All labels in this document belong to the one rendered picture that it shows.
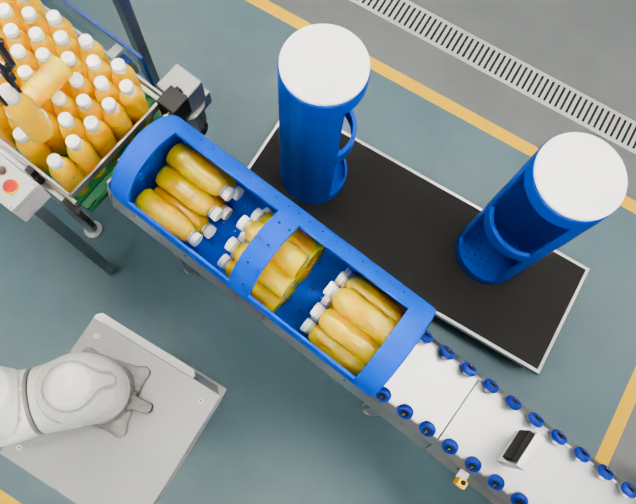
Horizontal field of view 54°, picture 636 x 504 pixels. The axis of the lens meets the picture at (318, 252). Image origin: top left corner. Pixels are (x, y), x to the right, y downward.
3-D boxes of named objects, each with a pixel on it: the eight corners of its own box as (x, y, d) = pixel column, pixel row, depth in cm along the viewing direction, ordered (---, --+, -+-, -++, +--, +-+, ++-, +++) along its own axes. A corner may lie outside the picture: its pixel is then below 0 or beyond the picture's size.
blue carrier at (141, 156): (363, 403, 172) (383, 391, 145) (121, 213, 182) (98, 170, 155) (420, 322, 180) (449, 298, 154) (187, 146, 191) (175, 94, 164)
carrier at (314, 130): (290, 211, 270) (353, 195, 273) (291, 117, 186) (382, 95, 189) (273, 152, 277) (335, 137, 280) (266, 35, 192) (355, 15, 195)
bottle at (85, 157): (90, 154, 193) (69, 127, 175) (110, 163, 192) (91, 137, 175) (78, 173, 191) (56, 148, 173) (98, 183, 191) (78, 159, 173)
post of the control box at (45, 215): (110, 275, 275) (13, 198, 178) (103, 269, 275) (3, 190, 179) (116, 268, 276) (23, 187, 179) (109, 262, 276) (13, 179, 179)
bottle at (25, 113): (31, 147, 167) (0, 113, 149) (24, 124, 169) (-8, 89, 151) (57, 138, 168) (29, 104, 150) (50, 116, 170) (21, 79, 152)
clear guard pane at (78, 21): (168, 127, 244) (140, 58, 198) (20, 15, 254) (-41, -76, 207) (169, 126, 244) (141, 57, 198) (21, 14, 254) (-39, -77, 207)
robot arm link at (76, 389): (137, 415, 152) (112, 414, 131) (61, 435, 150) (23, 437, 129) (125, 350, 156) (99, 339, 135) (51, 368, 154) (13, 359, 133)
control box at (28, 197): (26, 222, 176) (10, 211, 166) (-26, 181, 179) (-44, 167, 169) (51, 196, 179) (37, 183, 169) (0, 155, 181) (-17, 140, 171)
